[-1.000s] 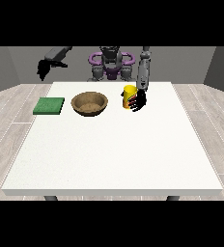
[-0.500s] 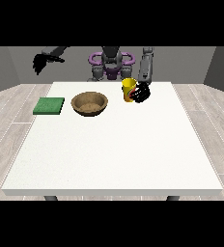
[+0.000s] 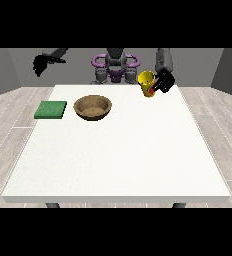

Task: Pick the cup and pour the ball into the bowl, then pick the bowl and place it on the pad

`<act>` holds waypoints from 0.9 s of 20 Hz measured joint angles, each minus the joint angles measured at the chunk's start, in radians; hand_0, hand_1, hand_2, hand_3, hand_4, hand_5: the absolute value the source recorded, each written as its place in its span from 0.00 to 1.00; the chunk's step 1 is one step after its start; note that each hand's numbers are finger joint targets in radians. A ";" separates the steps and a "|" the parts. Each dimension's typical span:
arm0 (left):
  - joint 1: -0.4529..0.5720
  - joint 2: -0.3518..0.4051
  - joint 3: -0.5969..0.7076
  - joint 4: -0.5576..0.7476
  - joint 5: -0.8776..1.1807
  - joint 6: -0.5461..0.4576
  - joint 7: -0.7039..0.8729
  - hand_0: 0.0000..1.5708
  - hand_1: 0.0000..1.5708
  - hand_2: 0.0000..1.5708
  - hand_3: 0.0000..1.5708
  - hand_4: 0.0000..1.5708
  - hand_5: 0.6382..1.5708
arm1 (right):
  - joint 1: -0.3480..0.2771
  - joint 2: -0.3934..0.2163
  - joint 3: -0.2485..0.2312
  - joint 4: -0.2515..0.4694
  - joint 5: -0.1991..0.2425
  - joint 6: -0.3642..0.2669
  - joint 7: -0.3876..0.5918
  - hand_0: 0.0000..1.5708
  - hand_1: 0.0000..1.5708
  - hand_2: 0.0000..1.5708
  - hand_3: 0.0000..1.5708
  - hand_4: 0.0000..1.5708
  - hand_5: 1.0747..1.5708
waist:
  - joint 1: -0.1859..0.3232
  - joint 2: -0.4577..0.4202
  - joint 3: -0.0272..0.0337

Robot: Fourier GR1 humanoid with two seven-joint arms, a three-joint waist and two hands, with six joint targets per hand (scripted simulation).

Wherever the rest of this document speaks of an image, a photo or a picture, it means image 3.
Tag grey robot trunk purple rings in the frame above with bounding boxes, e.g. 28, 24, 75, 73
89, 48, 142, 86

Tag brown wooden bowl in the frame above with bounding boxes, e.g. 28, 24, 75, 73
73, 94, 113, 122

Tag yellow cup with melon print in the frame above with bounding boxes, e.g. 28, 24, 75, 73
137, 70, 157, 99

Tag green square pad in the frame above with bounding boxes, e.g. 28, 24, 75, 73
33, 100, 68, 120

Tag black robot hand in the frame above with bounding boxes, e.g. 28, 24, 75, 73
149, 68, 176, 94
32, 54, 67, 78

